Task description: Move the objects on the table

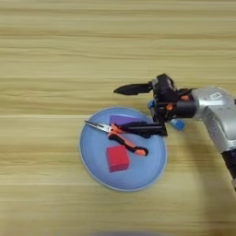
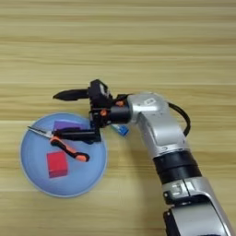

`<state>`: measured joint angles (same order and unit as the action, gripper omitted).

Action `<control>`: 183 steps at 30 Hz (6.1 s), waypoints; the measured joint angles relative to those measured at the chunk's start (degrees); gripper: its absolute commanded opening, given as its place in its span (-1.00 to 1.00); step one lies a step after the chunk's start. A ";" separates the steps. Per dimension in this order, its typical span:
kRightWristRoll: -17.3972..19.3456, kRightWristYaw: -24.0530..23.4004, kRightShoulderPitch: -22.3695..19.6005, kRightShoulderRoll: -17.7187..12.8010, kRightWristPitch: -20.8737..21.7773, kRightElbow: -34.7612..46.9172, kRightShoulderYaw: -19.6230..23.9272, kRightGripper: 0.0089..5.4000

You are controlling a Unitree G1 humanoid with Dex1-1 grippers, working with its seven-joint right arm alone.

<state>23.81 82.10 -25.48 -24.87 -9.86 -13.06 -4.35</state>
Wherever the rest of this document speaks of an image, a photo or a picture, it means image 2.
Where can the orange and black pliers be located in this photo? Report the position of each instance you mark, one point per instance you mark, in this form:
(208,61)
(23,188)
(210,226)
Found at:
(69,150)

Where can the black box with white label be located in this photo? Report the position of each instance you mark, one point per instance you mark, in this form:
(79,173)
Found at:
(98,92)

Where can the purple rectangular block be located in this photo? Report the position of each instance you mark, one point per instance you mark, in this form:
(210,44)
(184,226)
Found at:
(66,124)

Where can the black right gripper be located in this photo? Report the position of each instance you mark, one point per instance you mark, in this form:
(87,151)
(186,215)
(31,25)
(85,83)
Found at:
(118,113)

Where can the blue round plate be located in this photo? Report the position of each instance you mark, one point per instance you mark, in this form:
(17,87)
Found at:
(86,175)

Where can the red cube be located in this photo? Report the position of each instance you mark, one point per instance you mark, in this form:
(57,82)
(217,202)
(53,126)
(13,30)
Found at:
(56,164)

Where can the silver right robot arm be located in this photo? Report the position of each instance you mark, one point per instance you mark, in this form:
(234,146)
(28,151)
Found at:
(162,132)

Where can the blue glue stick tube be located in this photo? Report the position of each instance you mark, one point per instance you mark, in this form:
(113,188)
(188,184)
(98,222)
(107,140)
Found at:
(123,130)

